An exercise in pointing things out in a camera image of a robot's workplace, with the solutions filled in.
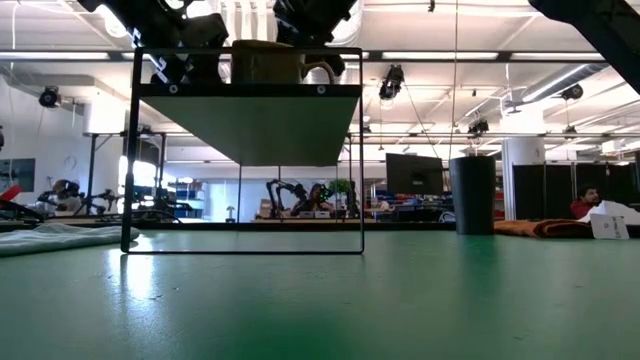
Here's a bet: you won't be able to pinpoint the light ceramic mug with handle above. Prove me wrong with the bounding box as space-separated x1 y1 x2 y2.
230 39 338 86

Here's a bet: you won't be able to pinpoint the orange brown folded cloth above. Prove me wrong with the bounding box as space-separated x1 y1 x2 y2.
493 218 595 241

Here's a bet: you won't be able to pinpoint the person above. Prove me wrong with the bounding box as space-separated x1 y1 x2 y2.
49 178 87 215
292 182 336 217
569 184 603 221

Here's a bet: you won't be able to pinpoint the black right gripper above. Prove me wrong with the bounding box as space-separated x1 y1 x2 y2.
272 0 359 79

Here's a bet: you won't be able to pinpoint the green potted plant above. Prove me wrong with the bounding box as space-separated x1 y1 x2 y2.
328 177 354 197

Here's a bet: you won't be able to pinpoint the black wire frame shelf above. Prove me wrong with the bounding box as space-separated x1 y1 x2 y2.
120 46 365 257

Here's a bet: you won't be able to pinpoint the black hanging ceiling camera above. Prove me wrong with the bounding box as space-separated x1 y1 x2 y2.
378 63 407 102
466 116 491 138
559 82 585 102
37 85 62 110

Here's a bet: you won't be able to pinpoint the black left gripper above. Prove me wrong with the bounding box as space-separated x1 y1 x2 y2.
99 0 231 86

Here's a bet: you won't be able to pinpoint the white folded cloth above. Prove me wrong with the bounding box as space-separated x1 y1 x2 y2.
0 221 142 258

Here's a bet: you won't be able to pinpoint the white crumpled paper bag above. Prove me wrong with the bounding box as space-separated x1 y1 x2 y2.
578 199 640 242

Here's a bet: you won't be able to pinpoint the black overhead frame bar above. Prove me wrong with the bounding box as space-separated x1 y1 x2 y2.
0 49 607 63

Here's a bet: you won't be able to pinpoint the black computer monitor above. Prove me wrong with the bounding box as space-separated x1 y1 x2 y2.
385 152 445 197

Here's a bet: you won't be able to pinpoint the black room divider panels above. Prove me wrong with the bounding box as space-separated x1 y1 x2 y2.
511 161 640 222

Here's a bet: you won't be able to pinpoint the black tall tumbler cup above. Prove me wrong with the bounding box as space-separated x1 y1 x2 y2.
448 155 498 237

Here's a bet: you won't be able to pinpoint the red object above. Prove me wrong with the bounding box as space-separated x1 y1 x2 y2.
0 183 25 205

